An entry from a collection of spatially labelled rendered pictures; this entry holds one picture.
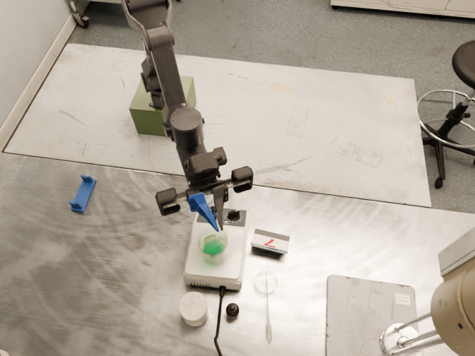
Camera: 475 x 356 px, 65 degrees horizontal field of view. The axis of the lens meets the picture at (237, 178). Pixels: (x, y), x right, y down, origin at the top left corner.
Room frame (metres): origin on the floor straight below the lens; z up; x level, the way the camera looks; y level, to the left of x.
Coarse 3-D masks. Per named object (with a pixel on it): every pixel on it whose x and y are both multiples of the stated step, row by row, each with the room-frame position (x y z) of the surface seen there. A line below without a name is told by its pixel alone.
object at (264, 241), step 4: (256, 236) 0.35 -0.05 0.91; (260, 236) 0.36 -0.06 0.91; (256, 240) 0.34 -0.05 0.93; (260, 240) 0.34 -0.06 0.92; (264, 240) 0.34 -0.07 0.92; (268, 240) 0.34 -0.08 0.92; (272, 240) 0.34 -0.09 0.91; (276, 240) 0.34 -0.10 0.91; (260, 244) 0.32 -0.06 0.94; (264, 244) 0.32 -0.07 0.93; (268, 244) 0.33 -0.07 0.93; (272, 244) 0.33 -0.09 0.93; (276, 244) 0.33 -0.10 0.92; (280, 244) 0.33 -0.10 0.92; (284, 244) 0.33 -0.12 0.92; (276, 248) 0.31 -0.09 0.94; (280, 248) 0.32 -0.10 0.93; (284, 248) 0.32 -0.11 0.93
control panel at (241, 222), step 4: (224, 208) 0.42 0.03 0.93; (228, 208) 0.42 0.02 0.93; (224, 212) 0.41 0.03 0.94; (240, 212) 0.41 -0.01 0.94; (244, 212) 0.41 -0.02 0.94; (200, 216) 0.39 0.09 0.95; (224, 216) 0.39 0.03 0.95; (240, 216) 0.39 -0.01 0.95; (244, 216) 0.39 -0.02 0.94; (200, 220) 0.37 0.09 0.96; (204, 220) 0.37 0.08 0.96; (228, 220) 0.38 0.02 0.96; (236, 220) 0.38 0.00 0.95; (240, 220) 0.38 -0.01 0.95; (244, 220) 0.38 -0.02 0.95; (224, 224) 0.36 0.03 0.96; (228, 224) 0.36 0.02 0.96; (232, 224) 0.36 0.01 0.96; (236, 224) 0.36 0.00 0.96; (240, 224) 0.36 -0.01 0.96; (244, 224) 0.36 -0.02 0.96
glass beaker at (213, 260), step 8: (200, 232) 0.30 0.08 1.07; (208, 232) 0.31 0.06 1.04; (224, 232) 0.30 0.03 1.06; (200, 240) 0.29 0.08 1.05; (200, 248) 0.26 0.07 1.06; (208, 256) 0.25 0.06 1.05; (216, 256) 0.25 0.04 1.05; (224, 256) 0.26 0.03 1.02; (208, 264) 0.25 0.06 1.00; (216, 264) 0.25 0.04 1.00
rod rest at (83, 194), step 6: (84, 180) 0.51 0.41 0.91; (90, 180) 0.51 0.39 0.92; (84, 186) 0.49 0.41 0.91; (90, 186) 0.49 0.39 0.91; (78, 192) 0.48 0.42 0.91; (84, 192) 0.48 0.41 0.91; (90, 192) 0.48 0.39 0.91; (78, 198) 0.46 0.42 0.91; (84, 198) 0.46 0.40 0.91; (72, 204) 0.43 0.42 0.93; (78, 204) 0.43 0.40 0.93; (84, 204) 0.44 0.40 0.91; (72, 210) 0.43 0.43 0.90; (78, 210) 0.42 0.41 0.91
